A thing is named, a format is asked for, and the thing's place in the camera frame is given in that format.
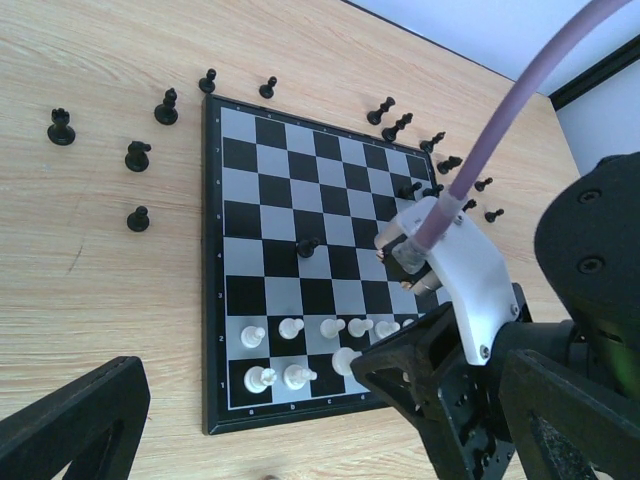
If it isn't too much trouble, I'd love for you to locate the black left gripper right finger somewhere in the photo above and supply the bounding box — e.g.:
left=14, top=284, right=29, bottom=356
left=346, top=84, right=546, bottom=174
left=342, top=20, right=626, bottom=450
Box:
left=499, top=350, right=639, bottom=479

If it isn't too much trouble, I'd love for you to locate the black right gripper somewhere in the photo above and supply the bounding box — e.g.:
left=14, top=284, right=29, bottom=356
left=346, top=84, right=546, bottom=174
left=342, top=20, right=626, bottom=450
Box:
left=350, top=288, right=615, bottom=479

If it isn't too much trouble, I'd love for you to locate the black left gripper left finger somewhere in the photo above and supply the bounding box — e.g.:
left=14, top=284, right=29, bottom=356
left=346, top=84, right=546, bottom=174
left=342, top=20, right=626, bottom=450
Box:
left=1, top=356, right=150, bottom=479

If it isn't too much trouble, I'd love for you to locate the white piece bottom row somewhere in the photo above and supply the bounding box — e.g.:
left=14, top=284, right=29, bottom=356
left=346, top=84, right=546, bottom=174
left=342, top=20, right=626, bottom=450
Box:
left=243, top=366, right=277, bottom=394
left=283, top=364, right=318, bottom=390
left=331, top=347, right=362, bottom=377

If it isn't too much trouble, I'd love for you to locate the black pawn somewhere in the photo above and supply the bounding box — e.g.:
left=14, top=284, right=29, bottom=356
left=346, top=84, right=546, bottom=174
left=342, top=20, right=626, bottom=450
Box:
left=422, top=184, right=444, bottom=198
left=484, top=208, right=505, bottom=223
left=126, top=206, right=150, bottom=232
left=296, top=237, right=320, bottom=258
left=474, top=177, right=493, bottom=192
left=198, top=68, right=217, bottom=94
left=259, top=76, right=277, bottom=99

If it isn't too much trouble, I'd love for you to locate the white piece lowest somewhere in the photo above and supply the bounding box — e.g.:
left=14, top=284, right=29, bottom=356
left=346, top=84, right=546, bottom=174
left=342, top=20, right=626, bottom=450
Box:
left=241, top=325, right=266, bottom=349

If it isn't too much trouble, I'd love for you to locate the black rook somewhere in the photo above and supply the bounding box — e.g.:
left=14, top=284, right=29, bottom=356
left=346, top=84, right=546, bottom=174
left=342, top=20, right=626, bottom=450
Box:
left=462, top=199, right=477, bottom=212
left=47, top=108, right=76, bottom=146

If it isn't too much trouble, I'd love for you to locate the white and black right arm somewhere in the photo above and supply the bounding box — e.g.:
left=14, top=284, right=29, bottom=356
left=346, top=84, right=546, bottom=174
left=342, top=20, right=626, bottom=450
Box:
left=345, top=154, right=639, bottom=479

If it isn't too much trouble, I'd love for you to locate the black and silver chessboard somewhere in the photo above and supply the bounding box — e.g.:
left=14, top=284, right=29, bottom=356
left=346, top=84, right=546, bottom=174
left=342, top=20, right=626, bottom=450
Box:
left=201, top=95, right=439, bottom=435

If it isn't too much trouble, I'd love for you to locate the black bishop top right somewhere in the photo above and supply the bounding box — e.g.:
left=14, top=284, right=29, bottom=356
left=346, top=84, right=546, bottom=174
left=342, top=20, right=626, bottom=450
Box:
left=419, top=131, right=446, bottom=154

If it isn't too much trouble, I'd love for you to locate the black bishop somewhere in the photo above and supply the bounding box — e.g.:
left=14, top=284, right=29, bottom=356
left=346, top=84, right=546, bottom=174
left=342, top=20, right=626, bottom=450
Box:
left=419, top=131, right=446, bottom=154
left=154, top=88, right=179, bottom=125

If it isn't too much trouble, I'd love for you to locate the black king top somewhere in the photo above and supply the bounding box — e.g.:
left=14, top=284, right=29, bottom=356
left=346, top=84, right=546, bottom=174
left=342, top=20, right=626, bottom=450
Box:
left=381, top=112, right=413, bottom=143

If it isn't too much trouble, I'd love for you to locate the black queen top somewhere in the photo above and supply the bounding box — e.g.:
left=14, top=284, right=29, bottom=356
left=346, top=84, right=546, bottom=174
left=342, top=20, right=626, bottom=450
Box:
left=366, top=97, right=395, bottom=125

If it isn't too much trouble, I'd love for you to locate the black bishop left side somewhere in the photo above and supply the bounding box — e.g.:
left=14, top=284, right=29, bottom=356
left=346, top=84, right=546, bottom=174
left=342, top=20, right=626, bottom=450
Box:
left=154, top=88, right=179, bottom=125

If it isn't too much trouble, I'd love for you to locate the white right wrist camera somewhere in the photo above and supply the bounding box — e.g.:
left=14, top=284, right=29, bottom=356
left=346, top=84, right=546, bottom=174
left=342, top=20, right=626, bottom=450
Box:
left=374, top=192, right=520, bottom=366

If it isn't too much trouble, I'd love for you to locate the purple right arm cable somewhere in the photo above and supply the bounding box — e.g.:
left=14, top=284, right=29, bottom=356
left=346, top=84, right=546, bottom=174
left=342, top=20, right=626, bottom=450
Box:
left=414, top=0, right=636, bottom=254

